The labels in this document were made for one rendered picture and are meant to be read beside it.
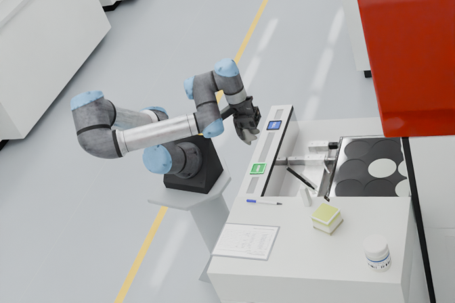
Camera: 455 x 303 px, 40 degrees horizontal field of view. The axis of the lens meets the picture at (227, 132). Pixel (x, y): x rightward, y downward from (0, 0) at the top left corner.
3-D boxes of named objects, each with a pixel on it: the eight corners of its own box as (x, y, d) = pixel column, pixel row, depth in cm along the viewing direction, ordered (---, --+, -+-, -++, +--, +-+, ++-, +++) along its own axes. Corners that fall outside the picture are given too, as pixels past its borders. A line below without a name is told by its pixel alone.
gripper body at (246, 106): (256, 131, 224) (247, 104, 217) (234, 132, 228) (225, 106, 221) (262, 118, 229) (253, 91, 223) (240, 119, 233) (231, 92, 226)
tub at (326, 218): (344, 222, 207) (340, 208, 203) (331, 238, 204) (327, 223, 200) (326, 214, 212) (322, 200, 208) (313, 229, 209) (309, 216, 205)
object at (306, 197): (322, 199, 218) (314, 172, 211) (320, 207, 216) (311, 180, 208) (305, 199, 221) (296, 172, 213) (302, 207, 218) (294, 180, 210)
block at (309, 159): (326, 159, 247) (325, 153, 245) (325, 165, 245) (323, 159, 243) (307, 159, 250) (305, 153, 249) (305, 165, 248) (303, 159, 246)
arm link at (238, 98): (220, 96, 218) (227, 82, 224) (224, 106, 221) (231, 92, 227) (240, 95, 215) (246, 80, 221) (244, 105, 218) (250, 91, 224)
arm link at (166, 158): (165, 178, 258) (143, 178, 246) (157, 147, 261) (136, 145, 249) (188, 169, 252) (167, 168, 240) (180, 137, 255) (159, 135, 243)
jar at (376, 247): (393, 254, 192) (388, 233, 186) (390, 273, 187) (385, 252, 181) (369, 253, 194) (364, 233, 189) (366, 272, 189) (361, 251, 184)
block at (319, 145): (330, 145, 253) (328, 139, 251) (328, 151, 250) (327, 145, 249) (311, 146, 256) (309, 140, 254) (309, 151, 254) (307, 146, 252)
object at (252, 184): (299, 129, 277) (292, 103, 269) (269, 223, 238) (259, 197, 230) (279, 130, 280) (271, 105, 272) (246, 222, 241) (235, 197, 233)
